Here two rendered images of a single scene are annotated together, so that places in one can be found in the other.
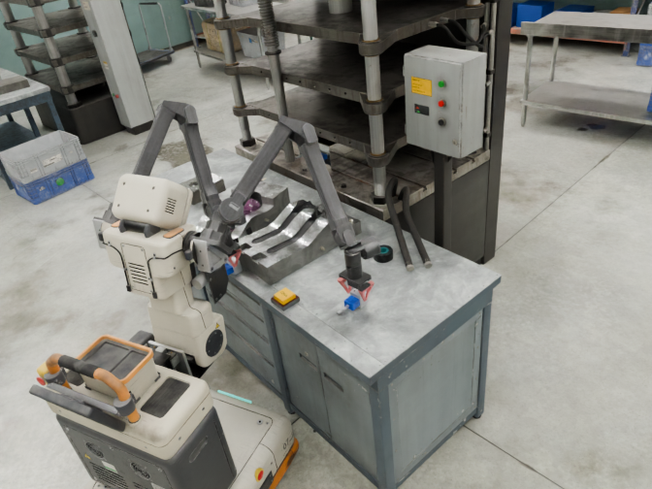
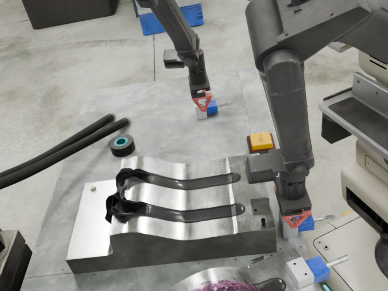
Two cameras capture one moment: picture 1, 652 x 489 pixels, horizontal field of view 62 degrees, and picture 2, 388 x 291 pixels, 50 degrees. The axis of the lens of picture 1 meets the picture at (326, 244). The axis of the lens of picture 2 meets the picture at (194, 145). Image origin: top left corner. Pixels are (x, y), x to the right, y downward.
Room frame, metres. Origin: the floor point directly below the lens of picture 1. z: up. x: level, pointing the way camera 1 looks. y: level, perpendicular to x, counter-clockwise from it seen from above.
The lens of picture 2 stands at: (2.46, 0.68, 1.64)
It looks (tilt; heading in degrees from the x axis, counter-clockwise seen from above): 39 degrees down; 222
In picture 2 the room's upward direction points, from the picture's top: 11 degrees counter-clockwise
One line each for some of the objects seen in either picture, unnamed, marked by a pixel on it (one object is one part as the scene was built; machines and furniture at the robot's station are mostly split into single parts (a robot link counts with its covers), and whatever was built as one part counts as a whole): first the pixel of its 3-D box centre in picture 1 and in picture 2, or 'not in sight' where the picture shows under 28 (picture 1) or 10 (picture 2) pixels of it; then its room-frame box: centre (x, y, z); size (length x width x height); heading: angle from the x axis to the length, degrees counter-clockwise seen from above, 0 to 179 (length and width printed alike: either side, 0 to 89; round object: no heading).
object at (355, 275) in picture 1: (354, 271); (198, 75); (1.54, -0.09, 0.96); 0.10 x 0.07 x 0.07; 42
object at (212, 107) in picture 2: (349, 304); (213, 106); (1.52, -0.06, 0.83); 0.13 x 0.05 x 0.05; 131
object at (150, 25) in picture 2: not in sight; (170, 12); (-0.51, -2.00, 0.11); 0.61 x 0.41 x 0.22; 130
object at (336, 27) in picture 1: (344, 29); not in sight; (2.97, -0.24, 1.45); 1.29 x 0.82 x 0.19; 37
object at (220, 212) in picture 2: (291, 224); (171, 193); (1.98, 0.13, 0.92); 0.35 x 0.16 x 0.09; 127
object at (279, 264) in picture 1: (297, 233); (169, 204); (1.98, 0.12, 0.87); 0.50 x 0.26 x 0.14; 127
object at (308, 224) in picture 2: (224, 271); (308, 220); (1.84, 0.43, 0.83); 0.13 x 0.05 x 0.05; 128
